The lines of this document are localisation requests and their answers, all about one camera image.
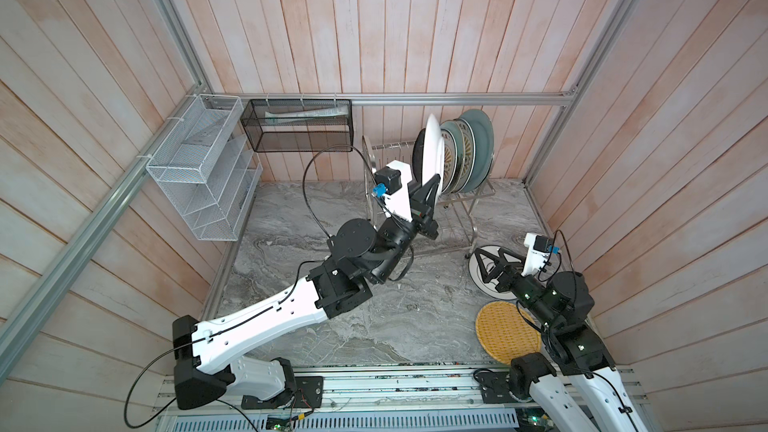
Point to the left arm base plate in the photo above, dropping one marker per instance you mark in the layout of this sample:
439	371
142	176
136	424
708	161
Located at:
304	391

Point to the white plate dark lettered rim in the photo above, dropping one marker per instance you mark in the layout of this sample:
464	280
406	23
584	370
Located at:
433	158

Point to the grey-green plate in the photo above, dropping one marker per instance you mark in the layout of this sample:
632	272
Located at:
482	129

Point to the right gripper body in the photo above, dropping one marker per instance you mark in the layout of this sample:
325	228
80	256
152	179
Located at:
528	291

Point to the orange sunburst plate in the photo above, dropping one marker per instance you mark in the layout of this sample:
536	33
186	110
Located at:
450	161
469	151

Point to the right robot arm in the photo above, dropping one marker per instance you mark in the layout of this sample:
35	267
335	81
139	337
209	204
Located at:
575	380

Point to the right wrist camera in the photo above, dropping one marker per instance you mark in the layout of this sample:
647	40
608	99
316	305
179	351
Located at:
540	251

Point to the black mesh basket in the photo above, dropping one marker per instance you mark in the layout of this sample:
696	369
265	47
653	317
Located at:
298	125

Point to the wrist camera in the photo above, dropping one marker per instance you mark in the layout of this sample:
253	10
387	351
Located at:
540	251
391	189

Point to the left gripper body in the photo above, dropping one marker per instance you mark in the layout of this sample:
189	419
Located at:
396	232

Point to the white plate black outline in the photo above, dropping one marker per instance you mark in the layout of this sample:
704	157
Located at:
489	288

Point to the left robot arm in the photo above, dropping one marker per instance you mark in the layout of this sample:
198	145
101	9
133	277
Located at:
210	356

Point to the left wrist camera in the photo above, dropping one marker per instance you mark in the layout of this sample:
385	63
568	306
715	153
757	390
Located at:
391	189

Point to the dark blue oval plate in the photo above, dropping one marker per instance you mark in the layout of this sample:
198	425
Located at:
417	156

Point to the white wire shelf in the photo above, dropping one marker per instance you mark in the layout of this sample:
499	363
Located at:
208	172

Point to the mint plate with flower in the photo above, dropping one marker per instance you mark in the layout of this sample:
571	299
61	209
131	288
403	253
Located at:
454	129

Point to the chrome dish rack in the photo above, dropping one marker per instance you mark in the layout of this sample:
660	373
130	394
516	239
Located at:
455	213

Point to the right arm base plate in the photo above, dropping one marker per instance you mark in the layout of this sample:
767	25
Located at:
504	387

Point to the yellow woven plate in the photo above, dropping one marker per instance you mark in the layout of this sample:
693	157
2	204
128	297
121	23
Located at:
504	333

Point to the aluminium frame rail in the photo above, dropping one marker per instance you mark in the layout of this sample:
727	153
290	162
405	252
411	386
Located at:
419	99

